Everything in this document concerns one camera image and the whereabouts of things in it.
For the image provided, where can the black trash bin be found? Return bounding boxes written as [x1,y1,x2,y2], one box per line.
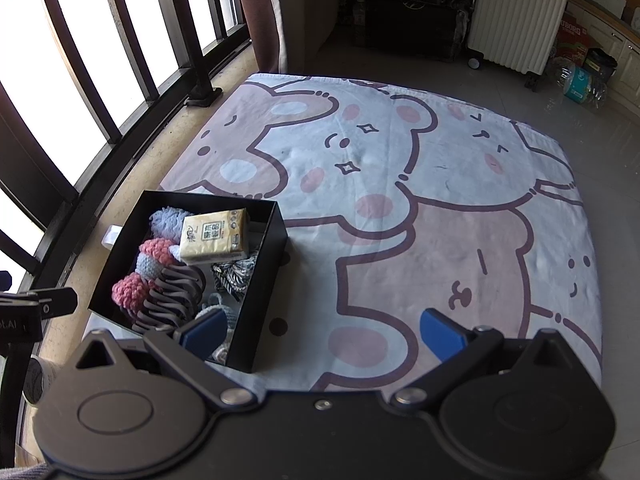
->
[582,47,619,84]

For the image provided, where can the blue crochet ball toy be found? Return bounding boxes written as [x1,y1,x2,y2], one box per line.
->
[196,292,242,362]

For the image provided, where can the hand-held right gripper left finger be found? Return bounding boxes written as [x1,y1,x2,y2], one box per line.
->
[60,308,261,409]

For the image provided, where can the pack of water bottles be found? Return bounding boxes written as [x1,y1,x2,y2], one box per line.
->
[546,56,609,109]

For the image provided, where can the brown hair claw clip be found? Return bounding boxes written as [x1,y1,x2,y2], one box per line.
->
[131,262,207,335]

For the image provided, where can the yellow tissue pack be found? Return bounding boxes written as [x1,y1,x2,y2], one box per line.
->
[178,208,251,266]

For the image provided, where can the white ribbed suitcase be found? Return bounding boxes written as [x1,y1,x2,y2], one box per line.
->
[466,0,569,89]

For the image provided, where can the cartoon bear printed blanket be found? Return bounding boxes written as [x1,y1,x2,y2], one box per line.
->
[105,72,603,395]

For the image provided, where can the braided rope bundle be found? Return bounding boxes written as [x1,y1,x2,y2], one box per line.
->
[209,252,259,307]

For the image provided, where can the cream kitchen cabinets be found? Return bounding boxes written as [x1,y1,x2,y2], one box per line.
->
[565,0,640,107]

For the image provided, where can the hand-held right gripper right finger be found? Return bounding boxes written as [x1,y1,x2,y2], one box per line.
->
[387,308,588,411]

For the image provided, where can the red and green cardboard box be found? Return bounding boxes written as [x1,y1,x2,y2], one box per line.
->
[554,12,592,64]

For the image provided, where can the light blue fluffy scrunchie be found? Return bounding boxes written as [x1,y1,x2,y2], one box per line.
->
[148,207,189,239]

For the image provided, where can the brown curtain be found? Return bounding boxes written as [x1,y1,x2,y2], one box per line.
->
[229,0,342,75]

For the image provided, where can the dark luggage pile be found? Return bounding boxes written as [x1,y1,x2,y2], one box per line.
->
[339,0,477,64]

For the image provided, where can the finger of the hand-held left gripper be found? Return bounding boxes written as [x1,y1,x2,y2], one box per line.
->
[0,287,79,320]

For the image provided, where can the pink crochet mushroom toy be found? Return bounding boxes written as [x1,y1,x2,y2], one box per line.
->
[111,238,182,319]

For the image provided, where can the black storage box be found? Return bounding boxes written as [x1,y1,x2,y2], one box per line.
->
[88,189,289,374]

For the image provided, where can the dark window railing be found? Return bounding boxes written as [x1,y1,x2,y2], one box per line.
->
[0,0,251,296]

